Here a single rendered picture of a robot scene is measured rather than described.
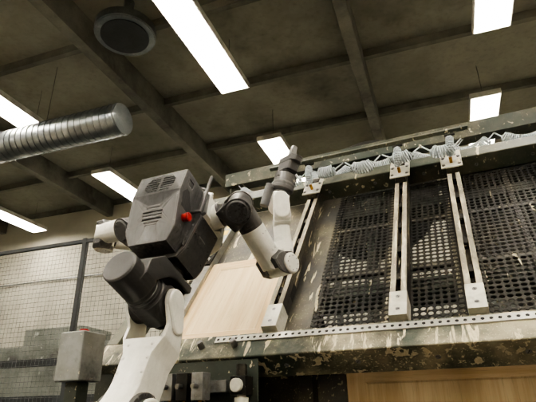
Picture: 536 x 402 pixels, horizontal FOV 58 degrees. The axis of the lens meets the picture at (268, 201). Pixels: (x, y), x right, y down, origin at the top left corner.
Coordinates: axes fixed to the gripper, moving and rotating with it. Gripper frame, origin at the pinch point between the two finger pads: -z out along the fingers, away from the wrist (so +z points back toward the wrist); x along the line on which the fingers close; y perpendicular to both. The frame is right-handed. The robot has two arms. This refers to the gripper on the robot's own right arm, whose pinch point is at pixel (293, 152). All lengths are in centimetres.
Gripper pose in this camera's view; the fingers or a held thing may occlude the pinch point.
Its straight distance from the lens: 201.4
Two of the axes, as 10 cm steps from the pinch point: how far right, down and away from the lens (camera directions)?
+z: -2.6, 9.0, -3.6
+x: -5.2, 1.8, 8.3
